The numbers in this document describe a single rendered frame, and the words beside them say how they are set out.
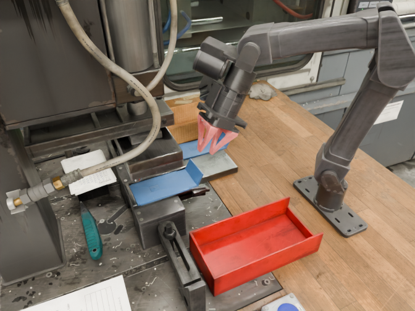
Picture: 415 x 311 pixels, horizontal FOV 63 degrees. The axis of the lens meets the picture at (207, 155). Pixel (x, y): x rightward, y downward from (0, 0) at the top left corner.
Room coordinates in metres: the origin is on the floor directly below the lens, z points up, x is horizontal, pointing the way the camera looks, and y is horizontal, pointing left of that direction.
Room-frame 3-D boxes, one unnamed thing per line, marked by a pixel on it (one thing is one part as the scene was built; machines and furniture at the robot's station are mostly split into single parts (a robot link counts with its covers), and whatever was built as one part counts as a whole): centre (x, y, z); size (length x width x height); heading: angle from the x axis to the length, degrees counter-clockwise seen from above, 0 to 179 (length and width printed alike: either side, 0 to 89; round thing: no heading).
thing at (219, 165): (0.76, 0.02, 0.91); 0.17 x 0.16 x 0.02; 25
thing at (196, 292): (0.34, 0.03, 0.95); 0.06 x 0.03 x 0.09; 25
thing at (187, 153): (0.80, 0.02, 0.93); 0.15 x 0.07 x 0.03; 114
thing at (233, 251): (0.45, -0.10, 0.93); 0.25 x 0.12 x 0.06; 115
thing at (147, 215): (0.57, 0.13, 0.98); 0.20 x 0.10 x 0.01; 25
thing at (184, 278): (0.40, 0.06, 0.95); 0.15 x 0.03 x 0.10; 25
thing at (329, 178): (0.59, -0.29, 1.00); 0.09 x 0.06 x 0.06; 162
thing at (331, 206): (0.59, -0.30, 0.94); 0.20 x 0.07 x 0.08; 25
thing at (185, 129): (0.91, 0.07, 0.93); 0.25 x 0.13 x 0.08; 115
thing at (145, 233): (0.57, 0.13, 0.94); 0.20 x 0.10 x 0.07; 25
